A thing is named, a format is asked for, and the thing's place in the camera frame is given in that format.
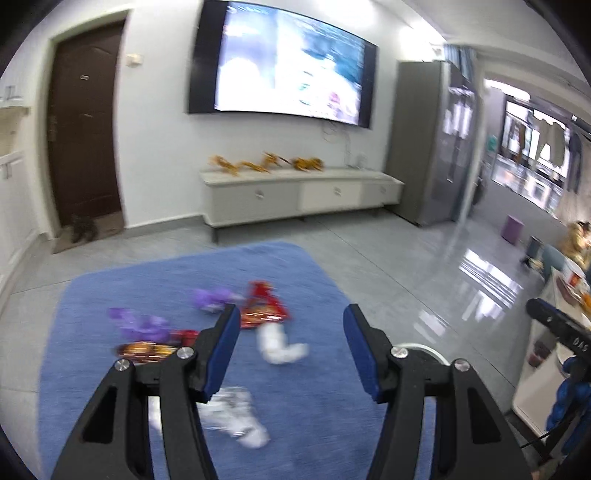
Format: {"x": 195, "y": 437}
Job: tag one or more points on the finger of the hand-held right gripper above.
{"x": 551, "y": 318}

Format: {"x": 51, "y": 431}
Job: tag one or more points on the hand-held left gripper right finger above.
{"x": 358, "y": 350}

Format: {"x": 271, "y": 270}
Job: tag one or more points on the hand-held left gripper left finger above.
{"x": 221, "y": 355}

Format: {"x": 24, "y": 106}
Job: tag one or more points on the white tissue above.
{"x": 277, "y": 344}

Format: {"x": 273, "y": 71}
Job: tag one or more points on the purple wrapper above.
{"x": 210, "y": 299}
{"x": 138, "y": 323}

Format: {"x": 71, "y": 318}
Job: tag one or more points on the red snack packet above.
{"x": 263, "y": 307}

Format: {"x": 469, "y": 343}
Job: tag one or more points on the silver white wrapper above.
{"x": 235, "y": 417}

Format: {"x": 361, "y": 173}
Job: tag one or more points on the red and gold wrapper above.
{"x": 143, "y": 349}

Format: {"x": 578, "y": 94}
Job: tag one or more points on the person's right forearm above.
{"x": 565, "y": 397}

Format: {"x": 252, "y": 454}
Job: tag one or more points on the white side table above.
{"x": 540, "y": 378}

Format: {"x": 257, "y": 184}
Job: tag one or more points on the teal chair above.
{"x": 551, "y": 258}

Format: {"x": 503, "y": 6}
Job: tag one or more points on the small dark bin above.
{"x": 535, "y": 249}

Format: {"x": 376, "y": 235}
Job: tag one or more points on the blue blanket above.
{"x": 300, "y": 397}

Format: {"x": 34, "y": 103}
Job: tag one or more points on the purple stool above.
{"x": 512, "y": 229}

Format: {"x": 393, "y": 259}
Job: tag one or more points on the window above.
{"x": 531, "y": 170}

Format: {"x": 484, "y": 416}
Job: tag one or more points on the brown door mat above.
{"x": 108, "y": 228}

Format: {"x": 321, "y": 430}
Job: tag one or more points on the white television cabinet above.
{"x": 277, "y": 194}

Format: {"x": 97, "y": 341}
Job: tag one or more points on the white hanging garment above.
{"x": 549, "y": 138}

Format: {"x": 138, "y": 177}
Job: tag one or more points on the dark shoes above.
{"x": 83, "y": 228}

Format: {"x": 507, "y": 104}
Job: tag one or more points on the white router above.
{"x": 355, "y": 161}

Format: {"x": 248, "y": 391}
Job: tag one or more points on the golden dragon figurine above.
{"x": 251, "y": 165}

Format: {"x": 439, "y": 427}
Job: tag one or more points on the golden tiger figurine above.
{"x": 307, "y": 164}

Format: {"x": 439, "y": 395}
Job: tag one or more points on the grey refrigerator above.
{"x": 425, "y": 147}

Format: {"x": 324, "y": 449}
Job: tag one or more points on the brown door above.
{"x": 85, "y": 129}

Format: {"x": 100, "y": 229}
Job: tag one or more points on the blue curtain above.
{"x": 461, "y": 62}

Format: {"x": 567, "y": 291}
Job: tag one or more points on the green wall sticker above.
{"x": 491, "y": 144}

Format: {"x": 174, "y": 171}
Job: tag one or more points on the white wall cabinet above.
{"x": 14, "y": 203}

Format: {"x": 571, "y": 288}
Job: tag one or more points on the wall television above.
{"x": 286, "y": 64}

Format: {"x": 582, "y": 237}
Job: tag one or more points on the wall light switch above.
{"x": 134, "y": 59}

